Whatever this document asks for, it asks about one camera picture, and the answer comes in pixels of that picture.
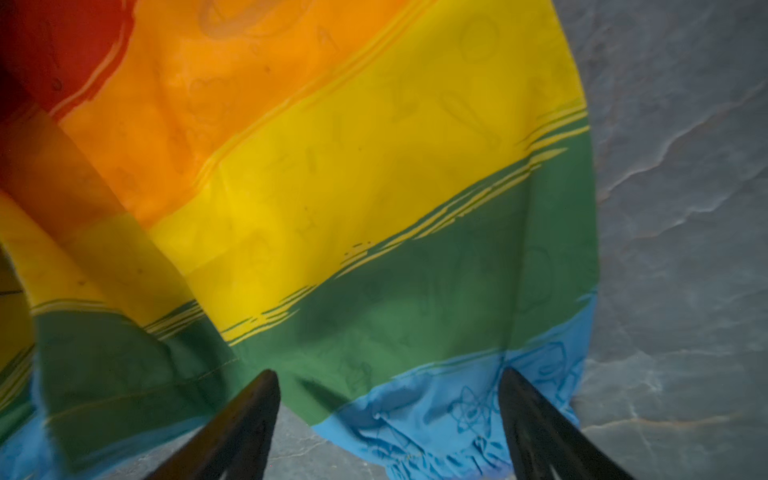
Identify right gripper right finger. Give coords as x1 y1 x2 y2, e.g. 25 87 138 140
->
498 368 632 480

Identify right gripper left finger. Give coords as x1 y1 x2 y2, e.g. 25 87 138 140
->
149 370 281 480

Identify rainbow striped jacket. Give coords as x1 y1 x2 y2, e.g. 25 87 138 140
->
1 1 598 479

